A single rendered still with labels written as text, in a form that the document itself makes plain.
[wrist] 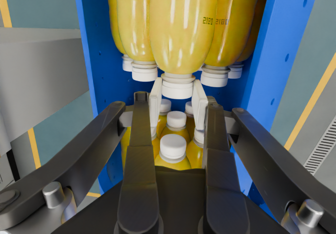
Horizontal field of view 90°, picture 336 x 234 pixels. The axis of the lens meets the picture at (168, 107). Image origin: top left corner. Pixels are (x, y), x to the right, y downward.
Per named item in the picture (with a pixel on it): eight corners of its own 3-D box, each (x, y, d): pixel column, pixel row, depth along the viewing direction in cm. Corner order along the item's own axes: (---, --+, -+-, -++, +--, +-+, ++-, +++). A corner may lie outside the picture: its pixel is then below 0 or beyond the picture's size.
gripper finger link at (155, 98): (156, 127, 16) (148, 127, 16) (161, 99, 22) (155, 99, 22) (157, 97, 14) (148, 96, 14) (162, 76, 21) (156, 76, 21)
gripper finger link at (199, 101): (199, 99, 14) (208, 100, 14) (193, 78, 21) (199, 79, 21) (195, 130, 16) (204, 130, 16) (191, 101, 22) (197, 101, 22)
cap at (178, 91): (178, 75, 23) (177, 87, 24) (155, 78, 21) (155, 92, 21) (200, 81, 20) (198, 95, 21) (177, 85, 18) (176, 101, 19)
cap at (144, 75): (128, 68, 24) (129, 80, 24) (156, 69, 24) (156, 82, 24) (135, 63, 27) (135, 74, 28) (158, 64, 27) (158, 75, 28)
